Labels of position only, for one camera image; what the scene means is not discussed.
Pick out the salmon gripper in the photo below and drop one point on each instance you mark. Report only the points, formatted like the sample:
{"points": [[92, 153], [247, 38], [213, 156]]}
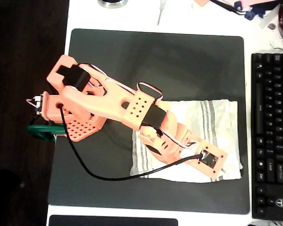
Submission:
{"points": [[159, 153]]}

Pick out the white slim screwdriver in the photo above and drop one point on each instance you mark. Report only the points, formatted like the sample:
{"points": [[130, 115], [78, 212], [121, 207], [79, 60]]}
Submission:
{"points": [[159, 14]]}

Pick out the small black camera board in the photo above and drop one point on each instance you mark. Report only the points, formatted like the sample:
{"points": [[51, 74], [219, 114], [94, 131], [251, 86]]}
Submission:
{"points": [[210, 160]]}

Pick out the salmon plastic piece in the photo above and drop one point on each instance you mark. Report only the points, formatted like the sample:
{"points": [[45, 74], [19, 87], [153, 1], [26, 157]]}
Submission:
{"points": [[201, 2]]}

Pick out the salmon robot arm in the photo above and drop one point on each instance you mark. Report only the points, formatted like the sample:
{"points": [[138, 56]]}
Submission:
{"points": [[96, 103]]}

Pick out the blue plastic part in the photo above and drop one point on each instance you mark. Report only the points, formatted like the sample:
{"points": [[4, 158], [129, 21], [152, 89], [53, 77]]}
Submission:
{"points": [[250, 14]]}

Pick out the salmon camera mount plate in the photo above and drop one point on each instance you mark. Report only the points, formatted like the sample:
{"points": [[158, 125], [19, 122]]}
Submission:
{"points": [[217, 170]]}

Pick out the silver round cup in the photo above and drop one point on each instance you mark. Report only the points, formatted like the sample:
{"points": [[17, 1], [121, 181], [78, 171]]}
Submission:
{"points": [[112, 2]]}

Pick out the black keyboard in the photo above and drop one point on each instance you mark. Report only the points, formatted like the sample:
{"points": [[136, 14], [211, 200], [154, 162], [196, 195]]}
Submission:
{"points": [[273, 117]]}

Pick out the black flat tablet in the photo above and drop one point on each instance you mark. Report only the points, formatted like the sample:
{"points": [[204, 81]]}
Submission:
{"points": [[113, 221]]}

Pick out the small grey disc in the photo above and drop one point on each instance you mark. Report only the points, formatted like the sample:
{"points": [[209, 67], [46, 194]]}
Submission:
{"points": [[271, 26]]}

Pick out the small blue clip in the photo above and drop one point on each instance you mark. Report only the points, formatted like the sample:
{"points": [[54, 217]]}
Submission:
{"points": [[238, 5]]}

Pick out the small controller board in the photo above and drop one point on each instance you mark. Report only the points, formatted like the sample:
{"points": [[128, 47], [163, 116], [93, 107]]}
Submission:
{"points": [[38, 104]]}

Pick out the pink paper sheet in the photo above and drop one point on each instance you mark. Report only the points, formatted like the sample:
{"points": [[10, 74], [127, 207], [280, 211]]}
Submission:
{"points": [[254, 2]]}

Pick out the dark grey desk mat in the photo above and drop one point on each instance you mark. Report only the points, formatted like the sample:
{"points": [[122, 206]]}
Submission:
{"points": [[155, 58]]}

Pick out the green table clamp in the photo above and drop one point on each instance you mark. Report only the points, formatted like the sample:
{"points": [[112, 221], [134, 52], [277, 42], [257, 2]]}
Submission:
{"points": [[44, 130]]}

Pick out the white striped towel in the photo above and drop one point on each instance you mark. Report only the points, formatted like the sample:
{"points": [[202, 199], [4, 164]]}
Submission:
{"points": [[226, 122]]}

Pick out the white paper strip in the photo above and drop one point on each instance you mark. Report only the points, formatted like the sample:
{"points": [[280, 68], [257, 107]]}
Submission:
{"points": [[268, 18]]}

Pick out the black rounded object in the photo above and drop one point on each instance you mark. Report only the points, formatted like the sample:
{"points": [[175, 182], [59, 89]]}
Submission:
{"points": [[2, 195]]}

